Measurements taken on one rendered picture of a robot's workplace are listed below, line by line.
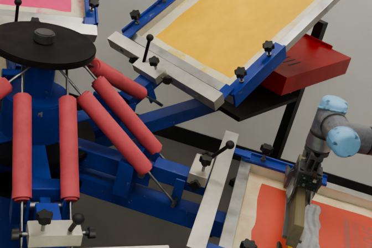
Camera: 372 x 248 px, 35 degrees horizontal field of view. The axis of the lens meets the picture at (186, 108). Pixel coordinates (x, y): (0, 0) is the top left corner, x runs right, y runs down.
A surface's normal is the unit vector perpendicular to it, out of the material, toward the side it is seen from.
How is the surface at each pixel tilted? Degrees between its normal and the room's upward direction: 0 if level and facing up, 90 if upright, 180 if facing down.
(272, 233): 0
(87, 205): 0
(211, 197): 0
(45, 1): 32
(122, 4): 90
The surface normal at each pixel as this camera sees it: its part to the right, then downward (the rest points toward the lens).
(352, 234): 0.22, -0.87
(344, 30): -0.21, 0.40
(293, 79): 0.72, 0.45
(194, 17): -0.16, -0.63
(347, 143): 0.07, 0.46
